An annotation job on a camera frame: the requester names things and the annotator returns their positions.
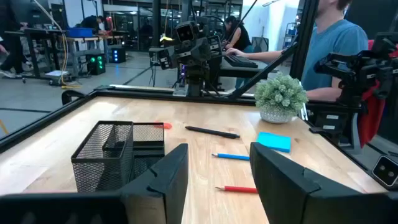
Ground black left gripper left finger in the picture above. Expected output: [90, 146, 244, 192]
[0, 142, 189, 224]

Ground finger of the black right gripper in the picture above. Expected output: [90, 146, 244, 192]
[194, 37, 213, 65]
[175, 39, 196, 66]

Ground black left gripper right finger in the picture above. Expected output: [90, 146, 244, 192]
[249, 141, 398, 224]

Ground red pencil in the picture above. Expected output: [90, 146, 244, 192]
[215, 185, 258, 194]

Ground blue sticky note pad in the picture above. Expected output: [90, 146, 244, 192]
[256, 131, 292, 153]

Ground blue pencil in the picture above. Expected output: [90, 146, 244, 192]
[211, 152, 251, 161]

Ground black pen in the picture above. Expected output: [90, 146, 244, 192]
[185, 126, 241, 139]

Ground black mesh desk organizer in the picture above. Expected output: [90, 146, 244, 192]
[70, 120, 165, 194]

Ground black keyboard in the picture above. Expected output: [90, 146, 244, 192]
[223, 54, 259, 68]

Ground person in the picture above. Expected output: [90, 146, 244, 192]
[0, 35, 29, 78]
[225, 0, 369, 103]
[222, 15, 254, 90]
[80, 14, 108, 35]

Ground black computer blue lights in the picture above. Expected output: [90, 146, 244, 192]
[111, 47, 127, 64]

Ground black computer green lights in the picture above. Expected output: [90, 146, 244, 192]
[86, 54, 106, 76]

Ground blue plastic bin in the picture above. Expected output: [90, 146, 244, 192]
[67, 27, 94, 39]

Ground green potted artificial plant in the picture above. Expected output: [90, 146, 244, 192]
[254, 72, 308, 124]

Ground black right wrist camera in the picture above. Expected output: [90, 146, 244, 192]
[175, 21, 200, 44]

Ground black aluminium table frame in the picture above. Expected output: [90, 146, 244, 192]
[0, 0, 398, 175]

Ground black curved handle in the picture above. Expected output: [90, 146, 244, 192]
[61, 89, 86, 106]

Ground black table-level camera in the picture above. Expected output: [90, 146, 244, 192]
[372, 154, 398, 188]

